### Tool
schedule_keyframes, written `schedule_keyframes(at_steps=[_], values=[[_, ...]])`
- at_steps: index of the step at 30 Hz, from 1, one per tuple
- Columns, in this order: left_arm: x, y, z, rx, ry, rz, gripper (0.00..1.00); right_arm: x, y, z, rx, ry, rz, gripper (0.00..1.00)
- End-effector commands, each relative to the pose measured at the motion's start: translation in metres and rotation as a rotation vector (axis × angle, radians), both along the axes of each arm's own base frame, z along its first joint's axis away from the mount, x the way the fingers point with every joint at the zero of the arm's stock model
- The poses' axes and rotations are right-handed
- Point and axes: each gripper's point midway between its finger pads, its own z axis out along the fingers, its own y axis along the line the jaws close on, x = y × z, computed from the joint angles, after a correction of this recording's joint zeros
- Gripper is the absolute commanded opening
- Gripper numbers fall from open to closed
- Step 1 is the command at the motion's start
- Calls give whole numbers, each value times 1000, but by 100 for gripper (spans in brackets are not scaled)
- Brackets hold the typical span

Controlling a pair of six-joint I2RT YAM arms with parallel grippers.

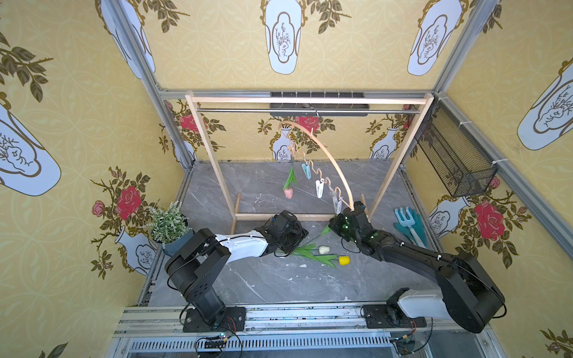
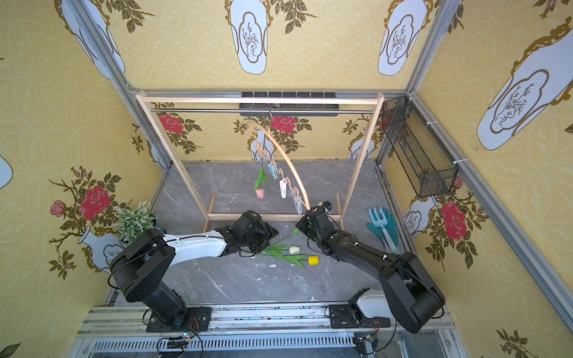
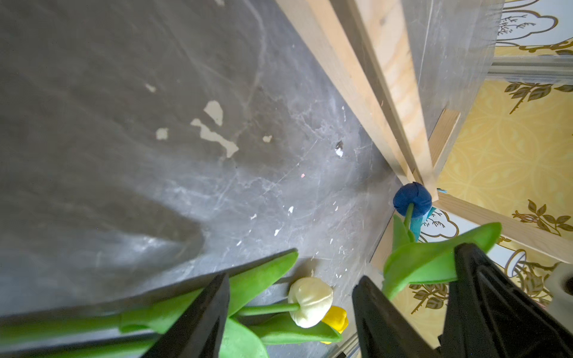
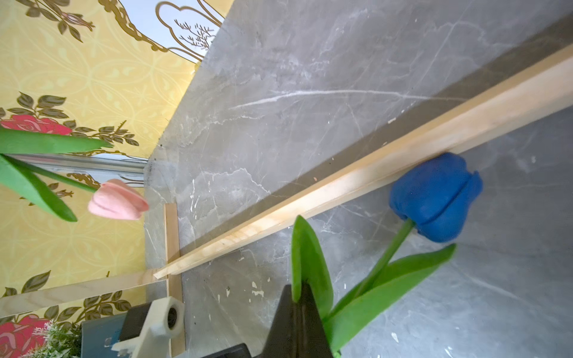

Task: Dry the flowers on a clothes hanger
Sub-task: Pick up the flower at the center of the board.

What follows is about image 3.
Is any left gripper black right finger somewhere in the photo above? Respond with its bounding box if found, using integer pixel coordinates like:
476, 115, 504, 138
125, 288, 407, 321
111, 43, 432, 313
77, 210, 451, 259
352, 276, 440, 358

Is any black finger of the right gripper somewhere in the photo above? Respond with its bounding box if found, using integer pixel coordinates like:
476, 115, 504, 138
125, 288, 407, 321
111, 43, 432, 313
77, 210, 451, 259
440, 244, 572, 357

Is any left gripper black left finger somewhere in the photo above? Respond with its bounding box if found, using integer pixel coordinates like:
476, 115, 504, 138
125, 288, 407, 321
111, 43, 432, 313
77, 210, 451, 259
143, 274, 230, 358

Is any blue artificial tulip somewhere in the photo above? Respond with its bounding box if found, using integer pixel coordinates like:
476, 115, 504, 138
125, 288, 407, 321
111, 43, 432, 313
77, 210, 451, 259
382, 182, 502, 300

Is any yellow artificial tulip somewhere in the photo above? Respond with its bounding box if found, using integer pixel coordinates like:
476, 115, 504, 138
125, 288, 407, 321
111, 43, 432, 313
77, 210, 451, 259
31, 306, 349, 357

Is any white artificial tulip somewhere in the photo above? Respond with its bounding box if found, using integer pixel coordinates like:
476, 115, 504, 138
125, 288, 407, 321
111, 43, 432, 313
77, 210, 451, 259
0, 249, 334, 345

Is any wooden clothes rack frame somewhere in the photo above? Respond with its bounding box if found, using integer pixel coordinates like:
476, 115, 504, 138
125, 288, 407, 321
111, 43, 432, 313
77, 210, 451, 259
279, 1, 572, 263

